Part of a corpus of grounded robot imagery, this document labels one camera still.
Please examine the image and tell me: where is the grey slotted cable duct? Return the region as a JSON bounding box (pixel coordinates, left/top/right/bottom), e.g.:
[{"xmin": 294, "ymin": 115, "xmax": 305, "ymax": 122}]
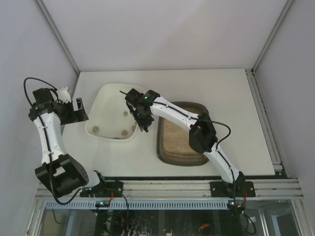
[{"xmin": 44, "ymin": 199, "xmax": 230, "ymax": 210}]

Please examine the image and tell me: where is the black slotted litter scoop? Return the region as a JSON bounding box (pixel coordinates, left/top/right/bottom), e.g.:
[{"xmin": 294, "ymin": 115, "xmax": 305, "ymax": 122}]
[{"xmin": 119, "ymin": 90, "xmax": 154, "ymax": 132}]

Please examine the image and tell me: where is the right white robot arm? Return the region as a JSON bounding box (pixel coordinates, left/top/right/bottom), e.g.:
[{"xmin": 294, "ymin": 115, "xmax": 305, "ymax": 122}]
[{"xmin": 122, "ymin": 88, "xmax": 246, "ymax": 196}]

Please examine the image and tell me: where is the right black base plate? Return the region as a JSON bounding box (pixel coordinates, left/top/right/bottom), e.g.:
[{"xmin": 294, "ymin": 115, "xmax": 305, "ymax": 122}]
[{"xmin": 210, "ymin": 181, "xmax": 256, "ymax": 198}]

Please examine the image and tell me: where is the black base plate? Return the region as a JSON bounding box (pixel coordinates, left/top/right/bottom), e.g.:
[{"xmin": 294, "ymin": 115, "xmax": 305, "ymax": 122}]
[
  {"xmin": 80, "ymin": 180, "xmax": 124, "ymax": 198},
  {"xmin": 210, "ymin": 181, "xmax": 256, "ymax": 198}
]

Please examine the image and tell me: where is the white plastic tray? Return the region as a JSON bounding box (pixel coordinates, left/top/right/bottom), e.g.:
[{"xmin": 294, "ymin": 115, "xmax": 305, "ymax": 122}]
[{"xmin": 85, "ymin": 83, "xmax": 144, "ymax": 142}]

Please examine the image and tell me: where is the brown translucent litter box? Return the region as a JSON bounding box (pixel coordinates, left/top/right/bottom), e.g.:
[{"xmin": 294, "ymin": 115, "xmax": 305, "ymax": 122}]
[{"xmin": 157, "ymin": 117, "xmax": 209, "ymax": 167}]

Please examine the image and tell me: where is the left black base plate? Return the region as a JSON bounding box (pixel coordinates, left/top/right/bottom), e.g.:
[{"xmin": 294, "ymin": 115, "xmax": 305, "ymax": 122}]
[{"xmin": 80, "ymin": 180, "xmax": 124, "ymax": 198}]

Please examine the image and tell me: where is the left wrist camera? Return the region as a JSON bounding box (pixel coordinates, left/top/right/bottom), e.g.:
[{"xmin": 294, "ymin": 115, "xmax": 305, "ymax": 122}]
[{"xmin": 57, "ymin": 86, "xmax": 72, "ymax": 103}]

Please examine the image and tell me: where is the aluminium mounting rail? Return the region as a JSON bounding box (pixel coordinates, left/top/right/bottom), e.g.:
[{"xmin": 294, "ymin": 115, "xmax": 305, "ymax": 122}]
[{"xmin": 35, "ymin": 178, "xmax": 304, "ymax": 200}]

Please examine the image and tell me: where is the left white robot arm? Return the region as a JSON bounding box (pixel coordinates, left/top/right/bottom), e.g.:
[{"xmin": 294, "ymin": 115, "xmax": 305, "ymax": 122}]
[{"xmin": 29, "ymin": 87, "xmax": 101, "ymax": 198}]

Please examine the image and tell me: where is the right aluminium side rail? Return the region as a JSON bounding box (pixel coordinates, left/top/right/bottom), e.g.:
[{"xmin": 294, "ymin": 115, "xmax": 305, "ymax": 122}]
[{"xmin": 245, "ymin": 69, "xmax": 288, "ymax": 178}]

